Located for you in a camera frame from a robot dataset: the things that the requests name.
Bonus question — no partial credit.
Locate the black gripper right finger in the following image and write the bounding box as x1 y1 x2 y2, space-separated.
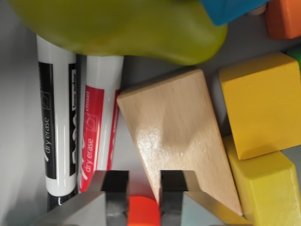
159 170 255 226

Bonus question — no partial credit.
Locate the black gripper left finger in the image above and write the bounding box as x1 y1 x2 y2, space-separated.
30 170 130 226

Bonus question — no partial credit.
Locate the orange plastic cup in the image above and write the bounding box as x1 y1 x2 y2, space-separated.
127 195 162 226

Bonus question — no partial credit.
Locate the large natural wood block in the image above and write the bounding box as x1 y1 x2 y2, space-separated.
116 68 245 217

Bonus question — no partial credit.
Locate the lemon yellow wooden block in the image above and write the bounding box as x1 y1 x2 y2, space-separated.
222 135 301 226

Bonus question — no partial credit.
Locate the red dry erase marker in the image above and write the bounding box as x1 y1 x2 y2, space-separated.
76 55 125 194

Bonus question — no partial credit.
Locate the black dry erase marker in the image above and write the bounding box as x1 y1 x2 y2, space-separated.
36 33 79 210

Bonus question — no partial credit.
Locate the golden yellow wooden block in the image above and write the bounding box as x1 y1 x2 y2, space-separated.
218 52 301 161

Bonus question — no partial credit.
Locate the olive green plastic toy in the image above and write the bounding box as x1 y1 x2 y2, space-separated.
8 0 229 66

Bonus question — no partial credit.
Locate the blue embossed rubber cube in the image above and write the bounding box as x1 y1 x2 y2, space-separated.
198 0 269 26

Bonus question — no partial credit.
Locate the long orange wooden block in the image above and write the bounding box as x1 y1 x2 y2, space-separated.
266 0 301 40

